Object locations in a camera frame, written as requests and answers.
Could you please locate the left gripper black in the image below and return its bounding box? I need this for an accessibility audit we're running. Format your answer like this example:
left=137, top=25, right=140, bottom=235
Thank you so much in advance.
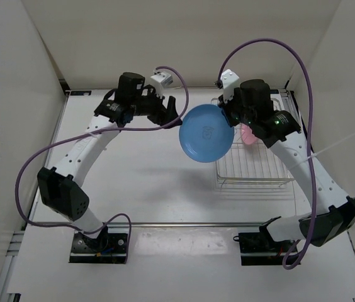
left=131, top=84, right=183, bottom=129

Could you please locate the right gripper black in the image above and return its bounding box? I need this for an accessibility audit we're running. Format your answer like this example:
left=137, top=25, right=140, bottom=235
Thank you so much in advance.
left=218, top=87, right=256, bottom=128

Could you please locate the blue plastic plate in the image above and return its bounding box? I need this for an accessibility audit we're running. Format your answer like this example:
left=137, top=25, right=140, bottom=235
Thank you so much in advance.
left=179, top=104, right=235, bottom=163

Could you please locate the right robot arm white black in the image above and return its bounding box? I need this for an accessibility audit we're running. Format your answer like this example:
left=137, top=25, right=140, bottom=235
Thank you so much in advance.
left=217, top=73, right=355, bottom=252

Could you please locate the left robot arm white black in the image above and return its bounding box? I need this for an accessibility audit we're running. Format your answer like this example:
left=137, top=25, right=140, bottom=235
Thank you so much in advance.
left=37, top=70, right=182, bottom=252

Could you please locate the pink plastic plate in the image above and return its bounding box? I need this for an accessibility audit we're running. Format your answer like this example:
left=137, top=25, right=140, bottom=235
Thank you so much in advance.
left=240, top=124, right=258, bottom=145

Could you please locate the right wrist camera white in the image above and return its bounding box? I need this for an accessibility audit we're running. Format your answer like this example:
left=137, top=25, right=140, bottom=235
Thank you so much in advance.
left=216, top=69, right=240, bottom=104

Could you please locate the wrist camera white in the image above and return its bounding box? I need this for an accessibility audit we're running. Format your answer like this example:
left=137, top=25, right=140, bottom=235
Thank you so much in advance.
left=148, top=69, right=173, bottom=98
left=216, top=69, right=240, bottom=104

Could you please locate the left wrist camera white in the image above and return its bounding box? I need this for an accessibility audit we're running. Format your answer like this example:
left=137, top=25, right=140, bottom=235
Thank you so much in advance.
left=148, top=69, right=173, bottom=98

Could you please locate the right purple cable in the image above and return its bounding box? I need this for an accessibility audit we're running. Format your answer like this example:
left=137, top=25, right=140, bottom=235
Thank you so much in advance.
left=218, top=38, right=317, bottom=271

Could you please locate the purple cable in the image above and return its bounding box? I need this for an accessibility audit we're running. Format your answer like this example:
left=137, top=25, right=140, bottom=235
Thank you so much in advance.
left=218, top=38, right=317, bottom=271
left=16, top=65, right=131, bottom=235

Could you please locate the metal wire dish rack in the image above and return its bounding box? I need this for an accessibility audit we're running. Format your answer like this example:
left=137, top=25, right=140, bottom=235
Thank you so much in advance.
left=210, top=98, right=295, bottom=189

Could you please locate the aluminium frame rail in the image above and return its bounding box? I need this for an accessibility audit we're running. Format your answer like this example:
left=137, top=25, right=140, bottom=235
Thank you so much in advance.
left=104, top=221, right=273, bottom=228

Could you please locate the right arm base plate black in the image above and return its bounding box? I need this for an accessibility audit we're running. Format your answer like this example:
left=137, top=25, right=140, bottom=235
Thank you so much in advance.
left=233, top=232, right=293, bottom=266

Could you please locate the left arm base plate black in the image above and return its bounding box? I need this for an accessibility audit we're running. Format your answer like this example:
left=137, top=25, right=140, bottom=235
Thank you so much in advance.
left=69, top=226, right=130, bottom=264

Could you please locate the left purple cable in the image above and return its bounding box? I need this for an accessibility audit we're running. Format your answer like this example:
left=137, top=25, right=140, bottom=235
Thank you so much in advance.
left=16, top=65, right=131, bottom=235

